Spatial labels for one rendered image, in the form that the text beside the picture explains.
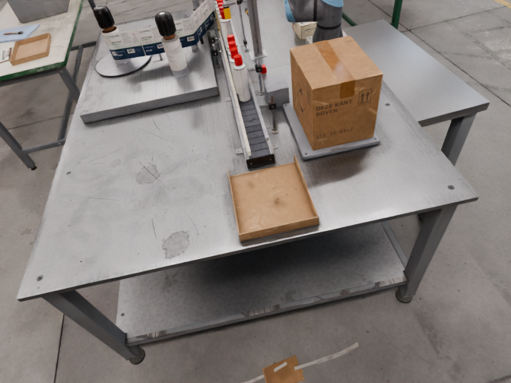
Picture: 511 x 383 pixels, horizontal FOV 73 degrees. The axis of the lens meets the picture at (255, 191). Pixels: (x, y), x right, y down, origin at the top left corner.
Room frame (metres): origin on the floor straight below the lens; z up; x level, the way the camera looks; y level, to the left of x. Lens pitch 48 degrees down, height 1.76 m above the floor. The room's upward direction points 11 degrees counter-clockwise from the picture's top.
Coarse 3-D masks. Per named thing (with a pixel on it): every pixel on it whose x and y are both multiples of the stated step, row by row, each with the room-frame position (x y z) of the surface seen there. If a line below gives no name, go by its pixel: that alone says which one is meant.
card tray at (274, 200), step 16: (240, 176) 0.92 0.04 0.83; (256, 176) 0.91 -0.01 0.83; (272, 176) 0.89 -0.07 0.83; (288, 176) 0.88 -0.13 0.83; (240, 192) 0.84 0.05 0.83; (256, 192) 0.83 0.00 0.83; (272, 192) 0.81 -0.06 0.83; (288, 192) 0.80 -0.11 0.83; (304, 192) 0.79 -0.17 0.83; (240, 208) 0.77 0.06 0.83; (256, 208) 0.76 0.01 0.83; (272, 208) 0.74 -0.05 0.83; (288, 208) 0.73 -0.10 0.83; (304, 208) 0.72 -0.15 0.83; (240, 224) 0.70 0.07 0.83; (256, 224) 0.69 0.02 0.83; (272, 224) 0.68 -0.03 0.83; (288, 224) 0.64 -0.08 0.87; (304, 224) 0.64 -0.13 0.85; (240, 240) 0.64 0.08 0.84
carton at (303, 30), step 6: (294, 24) 2.02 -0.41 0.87; (300, 24) 1.93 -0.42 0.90; (306, 24) 1.92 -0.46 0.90; (312, 24) 1.92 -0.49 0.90; (294, 30) 2.03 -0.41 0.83; (300, 30) 1.91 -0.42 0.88; (306, 30) 1.91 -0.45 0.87; (312, 30) 1.92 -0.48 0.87; (300, 36) 1.92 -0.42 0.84; (306, 36) 1.91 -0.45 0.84
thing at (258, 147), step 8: (224, 48) 1.88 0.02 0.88; (240, 104) 1.32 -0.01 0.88; (248, 104) 1.31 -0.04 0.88; (248, 112) 1.25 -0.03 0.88; (256, 112) 1.24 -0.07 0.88; (248, 120) 1.20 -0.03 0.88; (256, 120) 1.18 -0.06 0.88; (248, 128) 1.14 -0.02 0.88; (256, 128) 1.13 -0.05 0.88; (248, 136) 1.09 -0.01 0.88; (256, 136) 1.08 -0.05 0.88; (264, 136) 1.07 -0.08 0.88; (256, 144) 1.03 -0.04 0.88; (264, 144) 1.02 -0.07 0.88; (256, 152) 0.99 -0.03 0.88; (264, 152) 0.98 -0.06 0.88
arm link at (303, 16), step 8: (288, 0) 1.67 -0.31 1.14; (296, 0) 1.64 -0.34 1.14; (304, 0) 1.63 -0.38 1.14; (312, 0) 1.64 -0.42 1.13; (288, 8) 1.65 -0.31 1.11; (296, 8) 1.64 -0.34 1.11; (304, 8) 1.63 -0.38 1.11; (312, 8) 1.62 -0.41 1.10; (288, 16) 1.65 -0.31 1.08; (296, 16) 1.64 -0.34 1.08; (304, 16) 1.63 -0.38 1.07; (312, 16) 1.62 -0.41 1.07
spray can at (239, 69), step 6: (234, 60) 1.35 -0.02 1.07; (240, 60) 1.34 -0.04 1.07; (234, 66) 1.35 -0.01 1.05; (240, 66) 1.34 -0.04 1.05; (234, 72) 1.35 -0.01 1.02; (240, 72) 1.33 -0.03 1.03; (240, 78) 1.33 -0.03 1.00; (246, 78) 1.34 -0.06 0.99; (240, 84) 1.33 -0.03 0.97; (246, 84) 1.34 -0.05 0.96; (240, 90) 1.33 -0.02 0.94; (246, 90) 1.33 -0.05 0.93; (240, 96) 1.34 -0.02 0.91; (246, 96) 1.33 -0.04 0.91
